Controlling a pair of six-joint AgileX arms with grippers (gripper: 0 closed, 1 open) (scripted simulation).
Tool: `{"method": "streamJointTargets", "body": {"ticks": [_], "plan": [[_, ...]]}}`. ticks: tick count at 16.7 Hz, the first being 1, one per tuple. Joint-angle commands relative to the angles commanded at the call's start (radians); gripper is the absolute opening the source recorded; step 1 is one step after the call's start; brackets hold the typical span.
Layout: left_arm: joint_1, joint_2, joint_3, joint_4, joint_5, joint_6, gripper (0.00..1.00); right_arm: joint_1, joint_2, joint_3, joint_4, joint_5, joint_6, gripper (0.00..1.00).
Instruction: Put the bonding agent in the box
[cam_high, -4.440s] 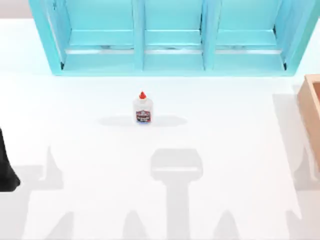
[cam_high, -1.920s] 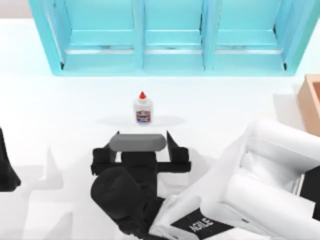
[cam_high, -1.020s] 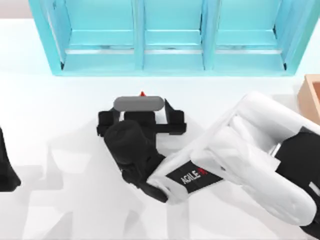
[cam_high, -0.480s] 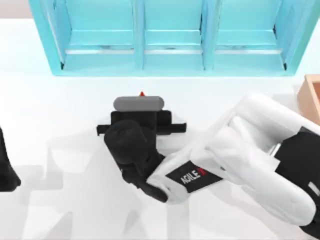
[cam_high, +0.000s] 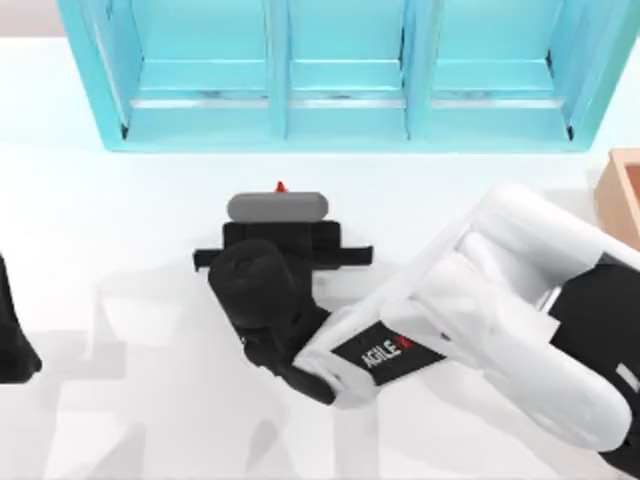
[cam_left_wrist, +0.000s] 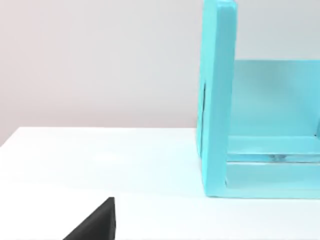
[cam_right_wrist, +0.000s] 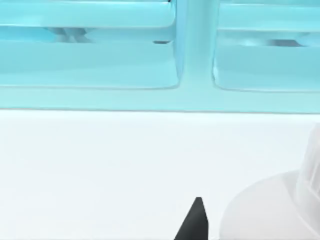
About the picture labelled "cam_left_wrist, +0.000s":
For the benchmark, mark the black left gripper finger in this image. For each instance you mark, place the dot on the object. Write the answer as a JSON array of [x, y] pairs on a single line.
[[100, 222]]

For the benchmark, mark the light blue rack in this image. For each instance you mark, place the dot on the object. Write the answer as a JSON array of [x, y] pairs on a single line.
[[217, 100]]

